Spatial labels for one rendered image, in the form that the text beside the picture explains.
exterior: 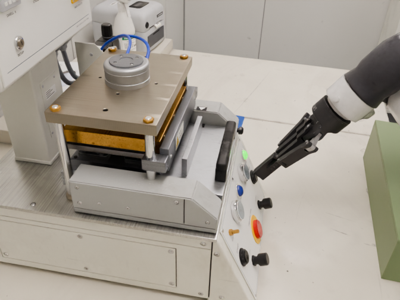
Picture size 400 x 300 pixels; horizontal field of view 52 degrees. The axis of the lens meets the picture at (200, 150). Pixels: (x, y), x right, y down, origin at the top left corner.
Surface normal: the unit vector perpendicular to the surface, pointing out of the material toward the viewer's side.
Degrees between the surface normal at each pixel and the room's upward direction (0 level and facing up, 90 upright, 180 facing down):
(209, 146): 0
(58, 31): 90
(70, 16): 90
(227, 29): 90
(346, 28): 90
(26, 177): 0
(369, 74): 77
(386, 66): 70
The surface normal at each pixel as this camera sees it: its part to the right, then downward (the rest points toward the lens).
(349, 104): -0.39, 0.38
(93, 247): -0.18, 0.56
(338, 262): 0.03, -0.82
